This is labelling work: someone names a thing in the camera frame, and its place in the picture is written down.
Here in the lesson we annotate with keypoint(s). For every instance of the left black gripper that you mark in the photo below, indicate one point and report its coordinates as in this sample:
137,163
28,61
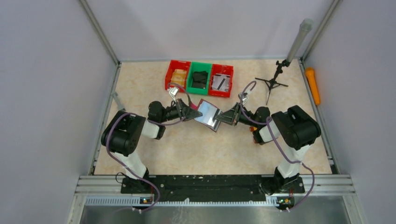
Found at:
185,111

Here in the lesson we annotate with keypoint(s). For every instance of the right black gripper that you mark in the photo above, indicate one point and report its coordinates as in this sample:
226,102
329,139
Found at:
229,116

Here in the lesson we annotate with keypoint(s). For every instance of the red card holder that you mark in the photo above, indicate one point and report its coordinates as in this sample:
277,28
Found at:
208,115

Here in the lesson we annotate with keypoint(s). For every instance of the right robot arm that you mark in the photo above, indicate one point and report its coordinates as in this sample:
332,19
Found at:
292,131

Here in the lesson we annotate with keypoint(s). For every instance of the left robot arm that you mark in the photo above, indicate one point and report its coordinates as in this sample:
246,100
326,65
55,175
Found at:
122,135

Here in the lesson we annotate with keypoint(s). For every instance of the silver credit card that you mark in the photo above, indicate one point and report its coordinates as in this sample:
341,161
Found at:
208,115

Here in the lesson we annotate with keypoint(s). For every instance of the white cards in bin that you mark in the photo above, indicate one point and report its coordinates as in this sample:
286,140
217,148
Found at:
221,82

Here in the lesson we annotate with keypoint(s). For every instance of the yellow toy brick car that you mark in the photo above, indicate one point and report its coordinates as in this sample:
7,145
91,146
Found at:
256,135

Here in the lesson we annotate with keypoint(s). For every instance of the green bin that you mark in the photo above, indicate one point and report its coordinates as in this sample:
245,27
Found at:
198,66

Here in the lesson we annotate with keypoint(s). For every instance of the right red bin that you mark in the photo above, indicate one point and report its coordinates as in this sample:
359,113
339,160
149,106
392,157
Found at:
221,69

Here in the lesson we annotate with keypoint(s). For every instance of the red bin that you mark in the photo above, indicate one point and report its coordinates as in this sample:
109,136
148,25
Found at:
176,64
221,69

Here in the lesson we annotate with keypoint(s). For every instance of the black item in bin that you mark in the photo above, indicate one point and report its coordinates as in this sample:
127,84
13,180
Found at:
199,79

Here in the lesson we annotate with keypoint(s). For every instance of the wooden piece in bin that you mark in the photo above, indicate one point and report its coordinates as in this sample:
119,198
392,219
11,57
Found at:
179,77

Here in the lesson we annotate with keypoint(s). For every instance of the left red bin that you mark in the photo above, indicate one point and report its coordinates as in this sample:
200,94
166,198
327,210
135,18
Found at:
176,64

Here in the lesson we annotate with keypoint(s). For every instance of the black tripod stand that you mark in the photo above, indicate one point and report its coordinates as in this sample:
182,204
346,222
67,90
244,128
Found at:
273,83

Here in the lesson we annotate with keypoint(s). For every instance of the grey small tool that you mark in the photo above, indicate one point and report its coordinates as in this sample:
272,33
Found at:
115,97

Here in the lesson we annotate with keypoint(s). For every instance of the orange cylinder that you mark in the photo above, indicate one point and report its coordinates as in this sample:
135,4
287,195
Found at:
310,76

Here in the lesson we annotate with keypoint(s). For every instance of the grey tube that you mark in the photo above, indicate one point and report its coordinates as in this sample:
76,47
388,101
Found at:
304,28

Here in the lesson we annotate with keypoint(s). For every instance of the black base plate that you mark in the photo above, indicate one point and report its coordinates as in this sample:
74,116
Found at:
211,188

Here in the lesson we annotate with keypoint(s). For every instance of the grey cable duct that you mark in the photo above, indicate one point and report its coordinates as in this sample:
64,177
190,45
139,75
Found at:
141,201

